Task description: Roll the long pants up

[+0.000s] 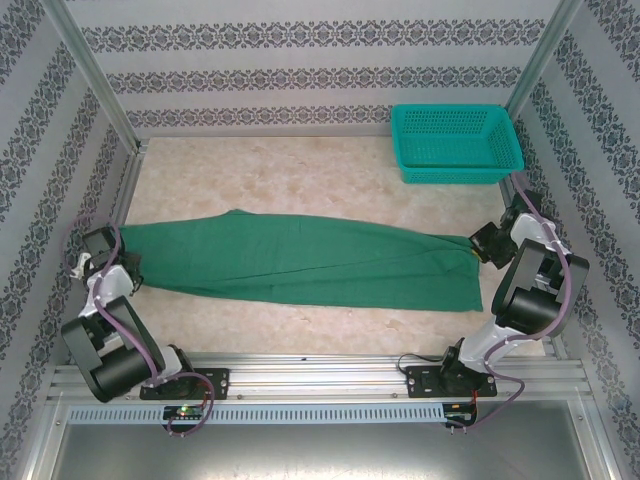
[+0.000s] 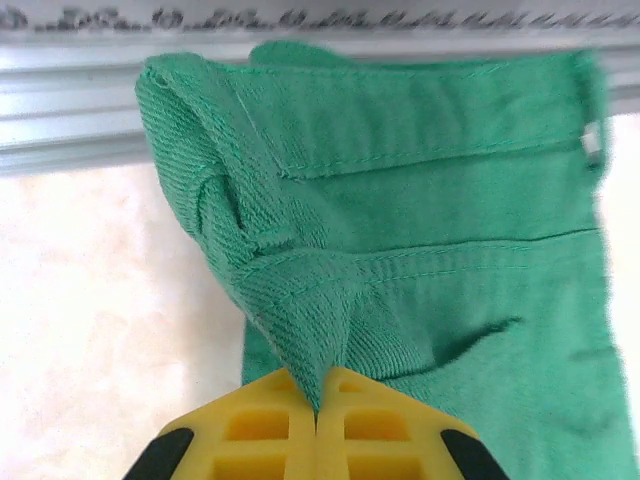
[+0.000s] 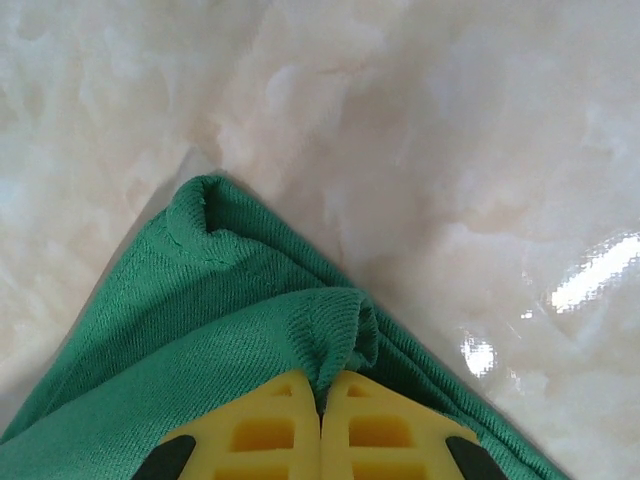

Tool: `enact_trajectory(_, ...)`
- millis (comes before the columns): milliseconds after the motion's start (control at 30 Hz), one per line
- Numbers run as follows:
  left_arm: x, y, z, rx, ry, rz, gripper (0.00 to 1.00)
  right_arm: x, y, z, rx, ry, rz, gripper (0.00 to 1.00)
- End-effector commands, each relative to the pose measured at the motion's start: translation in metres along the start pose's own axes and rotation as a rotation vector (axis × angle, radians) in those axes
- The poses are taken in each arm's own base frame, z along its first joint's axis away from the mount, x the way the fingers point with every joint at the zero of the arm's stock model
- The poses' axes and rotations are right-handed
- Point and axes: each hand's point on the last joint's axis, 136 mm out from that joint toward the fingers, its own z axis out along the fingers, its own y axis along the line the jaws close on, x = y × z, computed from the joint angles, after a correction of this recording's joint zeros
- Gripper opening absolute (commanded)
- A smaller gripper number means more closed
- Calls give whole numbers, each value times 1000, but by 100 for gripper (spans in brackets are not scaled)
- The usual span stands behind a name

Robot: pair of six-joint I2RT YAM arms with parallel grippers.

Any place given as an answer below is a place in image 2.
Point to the green cloth towel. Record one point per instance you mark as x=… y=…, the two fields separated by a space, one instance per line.
x=425 y=240

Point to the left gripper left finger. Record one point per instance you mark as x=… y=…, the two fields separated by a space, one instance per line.
x=260 y=430

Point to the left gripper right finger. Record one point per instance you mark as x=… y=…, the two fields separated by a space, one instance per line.
x=380 y=430

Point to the aluminium side rail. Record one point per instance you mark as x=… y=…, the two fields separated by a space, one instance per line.
x=65 y=100

